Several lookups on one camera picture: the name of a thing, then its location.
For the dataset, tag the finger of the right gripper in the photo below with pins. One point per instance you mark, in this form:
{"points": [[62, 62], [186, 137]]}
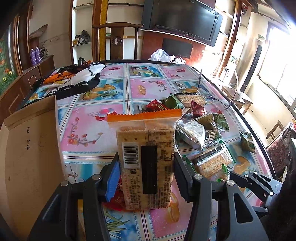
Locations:
{"points": [[266, 180]]}

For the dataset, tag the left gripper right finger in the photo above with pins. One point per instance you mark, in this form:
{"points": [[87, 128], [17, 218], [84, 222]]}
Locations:
{"points": [[236, 218]]}

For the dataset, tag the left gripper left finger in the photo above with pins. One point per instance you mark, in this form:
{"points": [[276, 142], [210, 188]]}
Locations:
{"points": [[58, 219]]}

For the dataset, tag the green-sealed cracker pack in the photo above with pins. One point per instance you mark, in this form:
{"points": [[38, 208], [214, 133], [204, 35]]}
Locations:
{"points": [[213, 160]]}

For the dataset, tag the silver foil snack bag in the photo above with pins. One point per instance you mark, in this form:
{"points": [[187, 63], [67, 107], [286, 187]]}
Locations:
{"points": [[194, 134]]}

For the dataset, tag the yellow green pea snack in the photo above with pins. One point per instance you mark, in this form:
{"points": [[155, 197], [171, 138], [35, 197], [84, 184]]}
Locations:
{"points": [[207, 121]]}

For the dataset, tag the orange-sealed cracker pack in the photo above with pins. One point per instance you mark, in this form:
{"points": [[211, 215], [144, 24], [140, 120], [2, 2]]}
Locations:
{"points": [[146, 149]]}

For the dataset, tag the dark red snack packet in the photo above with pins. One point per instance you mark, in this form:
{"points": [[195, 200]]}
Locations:
{"points": [[197, 110]]}

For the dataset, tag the small red packet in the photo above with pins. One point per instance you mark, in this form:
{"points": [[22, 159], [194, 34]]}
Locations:
{"points": [[117, 202]]}

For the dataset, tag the green pea snack right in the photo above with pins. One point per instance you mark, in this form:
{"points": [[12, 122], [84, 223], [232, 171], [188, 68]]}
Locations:
{"points": [[247, 143]]}

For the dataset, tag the cardboard box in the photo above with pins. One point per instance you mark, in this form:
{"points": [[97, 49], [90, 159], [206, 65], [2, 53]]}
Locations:
{"points": [[32, 165]]}

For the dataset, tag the green seaweed snack packet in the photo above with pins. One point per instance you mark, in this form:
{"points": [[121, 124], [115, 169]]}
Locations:
{"points": [[221, 122]]}

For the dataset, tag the small wooden stool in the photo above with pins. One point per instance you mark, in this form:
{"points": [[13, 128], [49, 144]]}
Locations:
{"points": [[241, 100]]}

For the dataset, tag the eyeglasses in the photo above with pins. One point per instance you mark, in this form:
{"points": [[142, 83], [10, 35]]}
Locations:
{"points": [[213, 91]]}

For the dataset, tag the far cracker pack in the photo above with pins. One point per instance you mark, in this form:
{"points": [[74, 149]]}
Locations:
{"points": [[187, 98]]}

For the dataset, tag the green wrapped snack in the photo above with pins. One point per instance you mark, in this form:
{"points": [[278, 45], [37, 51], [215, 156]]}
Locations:
{"points": [[172, 102]]}

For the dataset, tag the red candy bar packet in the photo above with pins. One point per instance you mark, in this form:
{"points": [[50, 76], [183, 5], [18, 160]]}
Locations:
{"points": [[155, 106]]}

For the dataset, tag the wooden side cabinet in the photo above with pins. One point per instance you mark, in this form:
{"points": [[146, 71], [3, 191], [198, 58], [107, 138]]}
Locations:
{"points": [[14, 95]]}

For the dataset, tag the black white orange bag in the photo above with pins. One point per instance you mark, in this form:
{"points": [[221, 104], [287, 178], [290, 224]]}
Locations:
{"points": [[70, 80]]}

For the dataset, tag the purple bottle left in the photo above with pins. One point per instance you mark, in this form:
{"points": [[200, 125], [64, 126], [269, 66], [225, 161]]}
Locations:
{"points": [[33, 57]]}

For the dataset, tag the purple bottle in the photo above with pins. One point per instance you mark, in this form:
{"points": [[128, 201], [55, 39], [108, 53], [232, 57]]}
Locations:
{"points": [[33, 57], [38, 55]]}

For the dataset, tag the purple bottle right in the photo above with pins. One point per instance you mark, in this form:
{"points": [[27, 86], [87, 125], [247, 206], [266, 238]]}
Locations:
{"points": [[38, 55]]}

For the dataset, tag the white plastic bag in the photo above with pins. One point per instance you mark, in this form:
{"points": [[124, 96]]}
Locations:
{"points": [[162, 56]]}

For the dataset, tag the shoes on shelf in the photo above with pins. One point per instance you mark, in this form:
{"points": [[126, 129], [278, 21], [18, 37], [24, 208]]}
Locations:
{"points": [[82, 38]]}

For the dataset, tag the black flat television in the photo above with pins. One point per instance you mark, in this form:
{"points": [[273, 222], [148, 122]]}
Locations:
{"points": [[192, 20]]}

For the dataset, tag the wooden chair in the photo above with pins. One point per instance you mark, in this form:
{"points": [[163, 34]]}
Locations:
{"points": [[116, 40]]}

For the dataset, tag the flower wall painting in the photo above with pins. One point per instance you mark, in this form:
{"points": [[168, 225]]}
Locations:
{"points": [[8, 71]]}

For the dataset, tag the white wall shelf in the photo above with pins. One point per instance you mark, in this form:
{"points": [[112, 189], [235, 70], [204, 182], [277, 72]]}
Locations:
{"points": [[81, 20]]}

